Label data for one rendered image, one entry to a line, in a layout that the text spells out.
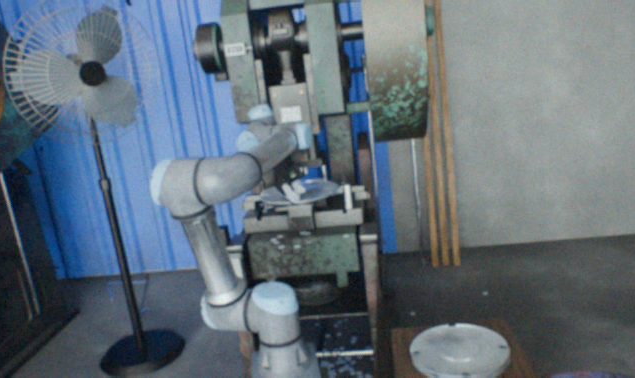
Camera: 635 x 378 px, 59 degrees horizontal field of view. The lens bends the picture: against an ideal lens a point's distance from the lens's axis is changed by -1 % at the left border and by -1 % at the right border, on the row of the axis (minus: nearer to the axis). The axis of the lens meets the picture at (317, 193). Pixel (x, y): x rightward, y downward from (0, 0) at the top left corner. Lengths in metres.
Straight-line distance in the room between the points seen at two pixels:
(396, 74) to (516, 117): 1.75
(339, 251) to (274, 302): 0.58
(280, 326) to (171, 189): 0.47
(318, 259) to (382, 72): 0.72
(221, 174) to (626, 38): 2.69
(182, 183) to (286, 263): 0.81
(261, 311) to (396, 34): 0.87
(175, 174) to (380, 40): 0.73
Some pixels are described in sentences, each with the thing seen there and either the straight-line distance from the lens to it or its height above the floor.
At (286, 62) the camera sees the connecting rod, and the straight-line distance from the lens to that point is 2.09.
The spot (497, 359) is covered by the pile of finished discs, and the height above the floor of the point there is 0.37.
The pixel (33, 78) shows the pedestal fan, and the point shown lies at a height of 1.30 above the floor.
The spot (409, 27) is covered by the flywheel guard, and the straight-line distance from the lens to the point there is 1.72.
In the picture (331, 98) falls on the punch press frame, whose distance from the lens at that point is 2.01.
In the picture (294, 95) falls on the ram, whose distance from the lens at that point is 2.06.
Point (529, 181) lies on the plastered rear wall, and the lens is 3.51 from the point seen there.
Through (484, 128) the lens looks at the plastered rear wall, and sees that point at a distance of 3.38.
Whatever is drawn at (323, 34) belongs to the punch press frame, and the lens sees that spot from 2.00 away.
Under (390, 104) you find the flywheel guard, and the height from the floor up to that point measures 1.09.
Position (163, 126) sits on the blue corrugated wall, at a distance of 3.49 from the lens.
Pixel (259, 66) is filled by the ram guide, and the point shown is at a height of 1.25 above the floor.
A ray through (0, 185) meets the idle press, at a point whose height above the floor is 0.83.
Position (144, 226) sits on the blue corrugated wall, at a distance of 3.70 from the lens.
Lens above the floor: 1.31
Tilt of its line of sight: 15 degrees down
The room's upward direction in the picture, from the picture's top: 7 degrees counter-clockwise
